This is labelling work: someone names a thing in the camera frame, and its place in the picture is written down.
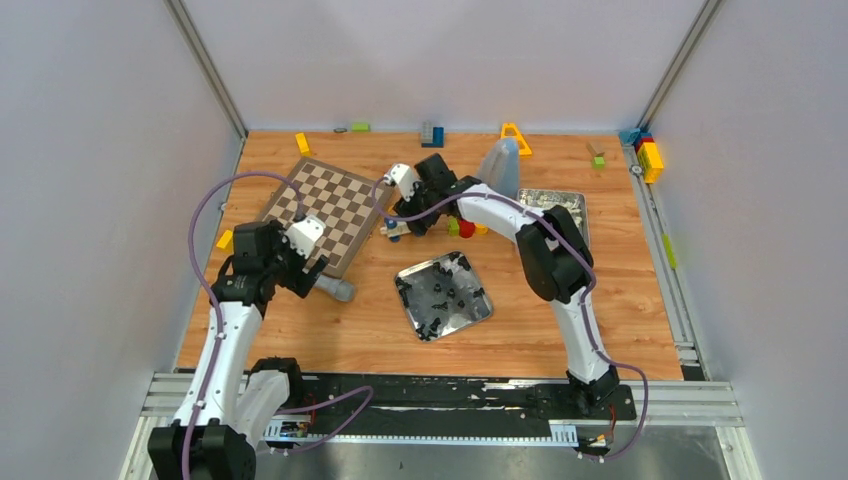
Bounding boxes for grey cylinder tube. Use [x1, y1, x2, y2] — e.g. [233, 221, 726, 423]
[314, 275, 356, 303]

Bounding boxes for colourful toy car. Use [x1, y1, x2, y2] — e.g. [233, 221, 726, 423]
[380, 219, 411, 243]

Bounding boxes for red yellow blue block toy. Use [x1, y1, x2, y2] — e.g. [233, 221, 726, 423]
[447, 216, 489, 238]

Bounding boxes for translucent blue plastic container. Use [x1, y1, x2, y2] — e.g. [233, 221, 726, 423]
[475, 137, 520, 199]

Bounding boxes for wooden chessboard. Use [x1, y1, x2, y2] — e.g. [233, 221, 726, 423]
[257, 157, 392, 278]

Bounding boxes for silver tray black pieces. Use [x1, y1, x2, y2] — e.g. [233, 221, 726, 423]
[394, 251, 494, 343]

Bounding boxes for silver tray white pieces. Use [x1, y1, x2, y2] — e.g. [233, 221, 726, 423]
[517, 188, 591, 246]

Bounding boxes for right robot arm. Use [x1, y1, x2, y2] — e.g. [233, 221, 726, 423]
[380, 154, 620, 418]

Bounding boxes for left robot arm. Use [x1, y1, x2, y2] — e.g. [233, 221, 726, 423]
[147, 215, 328, 479]

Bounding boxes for blue grey block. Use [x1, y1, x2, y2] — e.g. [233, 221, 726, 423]
[420, 121, 445, 148]

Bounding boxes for yellow block left edge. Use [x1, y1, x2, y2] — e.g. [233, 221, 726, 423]
[216, 229, 234, 254]

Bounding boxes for yellow block far left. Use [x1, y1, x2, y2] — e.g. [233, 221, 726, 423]
[295, 132, 313, 156]

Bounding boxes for wooden brown block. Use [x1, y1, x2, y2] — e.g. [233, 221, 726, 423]
[586, 141, 605, 157]

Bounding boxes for yellow red blue brick stack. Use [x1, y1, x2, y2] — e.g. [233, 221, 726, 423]
[618, 129, 665, 184]

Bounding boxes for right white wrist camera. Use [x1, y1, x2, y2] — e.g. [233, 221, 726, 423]
[383, 163, 420, 201]

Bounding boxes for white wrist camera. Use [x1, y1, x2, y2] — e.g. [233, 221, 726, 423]
[383, 163, 420, 201]
[284, 215, 326, 259]

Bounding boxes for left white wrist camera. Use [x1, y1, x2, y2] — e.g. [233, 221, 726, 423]
[284, 215, 326, 259]

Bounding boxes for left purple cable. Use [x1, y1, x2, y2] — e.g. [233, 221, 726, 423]
[181, 170, 309, 480]

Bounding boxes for purple cable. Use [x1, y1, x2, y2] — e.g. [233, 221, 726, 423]
[181, 170, 309, 480]
[369, 176, 651, 463]

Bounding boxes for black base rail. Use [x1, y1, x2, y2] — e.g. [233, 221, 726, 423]
[173, 368, 708, 444]

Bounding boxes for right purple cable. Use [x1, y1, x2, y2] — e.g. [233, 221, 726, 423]
[369, 176, 651, 463]

